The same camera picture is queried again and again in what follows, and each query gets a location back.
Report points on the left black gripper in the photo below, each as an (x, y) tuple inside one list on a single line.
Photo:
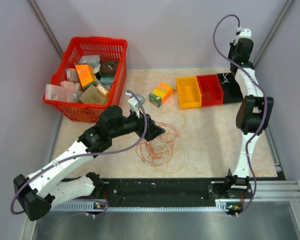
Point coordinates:
[(152, 130)]

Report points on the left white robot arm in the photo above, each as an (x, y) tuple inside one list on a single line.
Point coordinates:
[(38, 192)]

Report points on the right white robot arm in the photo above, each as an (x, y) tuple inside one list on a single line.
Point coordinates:
[(252, 117)]

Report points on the orange green sponge pack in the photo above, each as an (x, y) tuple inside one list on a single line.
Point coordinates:
[(160, 94)]

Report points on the yellow plastic bin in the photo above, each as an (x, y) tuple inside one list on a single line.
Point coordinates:
[(189, 94)]

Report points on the red plastic bin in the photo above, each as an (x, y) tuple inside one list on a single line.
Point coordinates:
[(211, 90)]

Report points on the brown cardboard box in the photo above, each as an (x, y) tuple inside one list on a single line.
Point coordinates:
[(93, 96)]

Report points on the brown round tape roll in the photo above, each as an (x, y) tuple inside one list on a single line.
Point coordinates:
[(109, 67)]

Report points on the black plastic bin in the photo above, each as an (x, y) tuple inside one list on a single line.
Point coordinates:
[(231, 89)]

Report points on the orange box in basket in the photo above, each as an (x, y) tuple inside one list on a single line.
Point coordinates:
[(86, 75)]

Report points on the teal white box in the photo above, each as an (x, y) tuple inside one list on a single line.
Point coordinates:
[(91, 60)]

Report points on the pink clear box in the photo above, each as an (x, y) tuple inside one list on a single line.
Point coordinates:
[(59, 93)]

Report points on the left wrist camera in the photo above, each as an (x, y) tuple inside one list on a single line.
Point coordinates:
[(134, 104)]

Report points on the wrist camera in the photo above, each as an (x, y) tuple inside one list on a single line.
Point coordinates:
[(242, 32), (134, 104)]

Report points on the grey cable duct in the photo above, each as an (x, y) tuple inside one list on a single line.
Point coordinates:
[(93, 207)]

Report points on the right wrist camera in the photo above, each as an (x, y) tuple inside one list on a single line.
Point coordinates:
[(242, 32)]

